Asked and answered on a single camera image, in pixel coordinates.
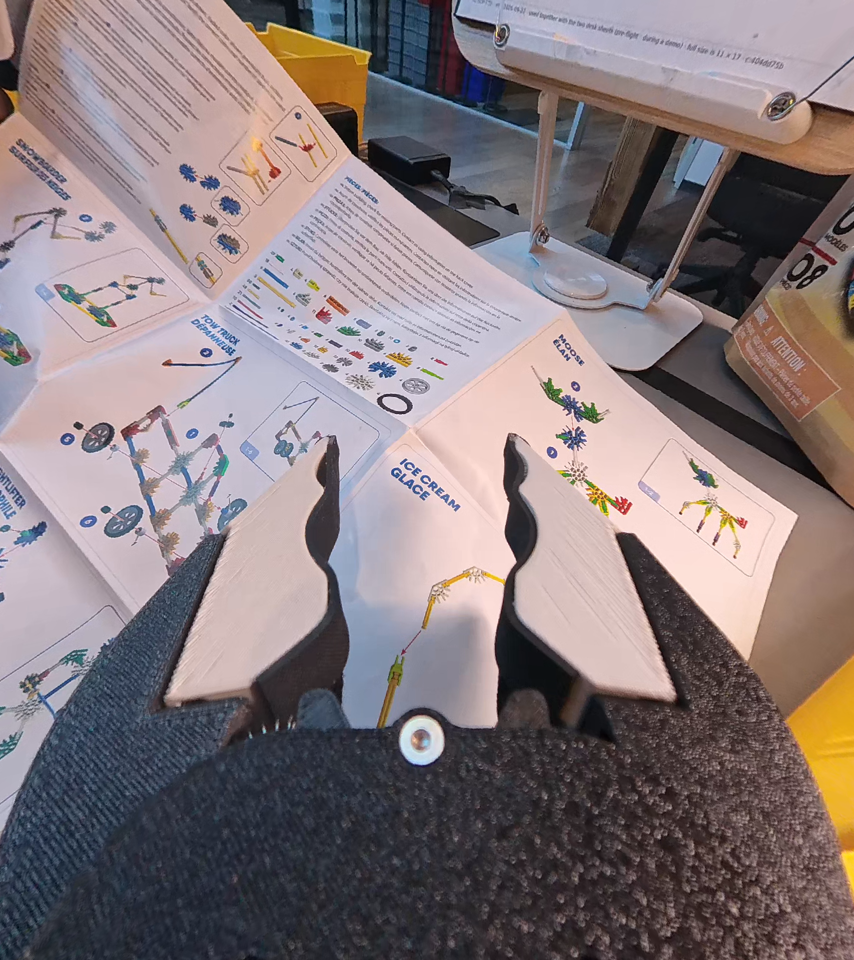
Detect black adapter cable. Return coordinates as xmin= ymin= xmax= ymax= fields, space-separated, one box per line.
xmin=430 ymin=171 xmax=503 ymax=223

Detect fold-out instruction booklet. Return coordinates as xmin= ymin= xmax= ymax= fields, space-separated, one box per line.
xmin=0 ymin=0 xmax=800 ymax=880

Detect black office chair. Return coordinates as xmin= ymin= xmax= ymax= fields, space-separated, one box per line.
xmin=685 ymin=153 xmax=852 ymax=321

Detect red and tan toy box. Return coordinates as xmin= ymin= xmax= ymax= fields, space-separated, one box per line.
xmin=724 ymin=159 xmax=854 ymax=546

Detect black block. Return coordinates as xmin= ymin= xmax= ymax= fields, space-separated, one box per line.
xmin=318 ymin=103 xmax=362 ymax=159

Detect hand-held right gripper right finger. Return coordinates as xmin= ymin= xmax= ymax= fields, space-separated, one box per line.
xmin=494 ymin=433 xmax=680 ymax=727

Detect white printed task sheet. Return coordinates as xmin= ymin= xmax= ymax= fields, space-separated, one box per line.
xmin=455 ymin=0 xmax=854 ymax=119

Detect black power adapter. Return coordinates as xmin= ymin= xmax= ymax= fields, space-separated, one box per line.
xmin=366 ymin=136 xmax=452 ymax=187

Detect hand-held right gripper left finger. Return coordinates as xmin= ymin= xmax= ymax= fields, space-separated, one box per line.
xmin=163 ymin=435 xmax=351 ymax=730

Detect wooden pillar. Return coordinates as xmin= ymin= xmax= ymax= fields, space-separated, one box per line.
xmin=588 ymin=116 xmax=680 ymax=243

